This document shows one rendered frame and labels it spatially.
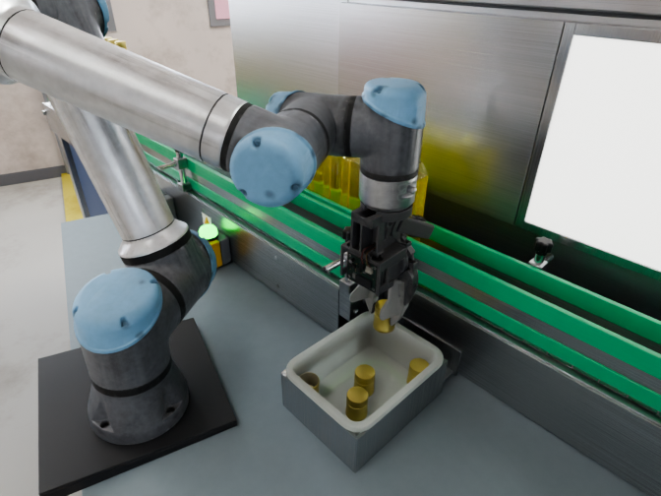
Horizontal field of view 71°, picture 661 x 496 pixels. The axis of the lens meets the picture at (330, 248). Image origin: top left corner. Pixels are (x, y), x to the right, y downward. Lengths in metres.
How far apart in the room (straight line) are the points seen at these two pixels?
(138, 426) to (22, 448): 1.21
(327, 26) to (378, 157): 0.64
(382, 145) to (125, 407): 0.52
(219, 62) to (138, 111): 3.52
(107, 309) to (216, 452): 0.28
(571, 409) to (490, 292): 0.21
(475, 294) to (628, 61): 0.40
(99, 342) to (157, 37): 3.35
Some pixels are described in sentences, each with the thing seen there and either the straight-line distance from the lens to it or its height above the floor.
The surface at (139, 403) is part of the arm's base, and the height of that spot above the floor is 0.84.
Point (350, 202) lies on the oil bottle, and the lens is 0.94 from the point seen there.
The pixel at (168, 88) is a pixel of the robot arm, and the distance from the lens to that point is 0.50.
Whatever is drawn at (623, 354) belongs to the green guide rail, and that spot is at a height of 0.94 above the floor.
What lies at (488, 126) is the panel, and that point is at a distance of 0.89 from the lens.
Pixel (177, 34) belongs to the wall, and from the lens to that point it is 3.92.
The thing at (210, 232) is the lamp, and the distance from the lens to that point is 1.12.
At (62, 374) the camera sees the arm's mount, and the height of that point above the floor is 0.78.
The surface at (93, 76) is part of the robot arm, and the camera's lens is 0.53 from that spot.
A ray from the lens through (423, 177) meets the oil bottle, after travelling 0.85.
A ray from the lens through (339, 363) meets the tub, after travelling 0.86.
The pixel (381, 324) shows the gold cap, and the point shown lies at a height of 0.90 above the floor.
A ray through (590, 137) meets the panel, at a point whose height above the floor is 1.17.
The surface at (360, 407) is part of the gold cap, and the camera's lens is 0.76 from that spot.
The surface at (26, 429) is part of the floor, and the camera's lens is 2.02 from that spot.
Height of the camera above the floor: 1.39
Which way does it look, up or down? 32 degrees down
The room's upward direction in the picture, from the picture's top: 1 degrees clockwise
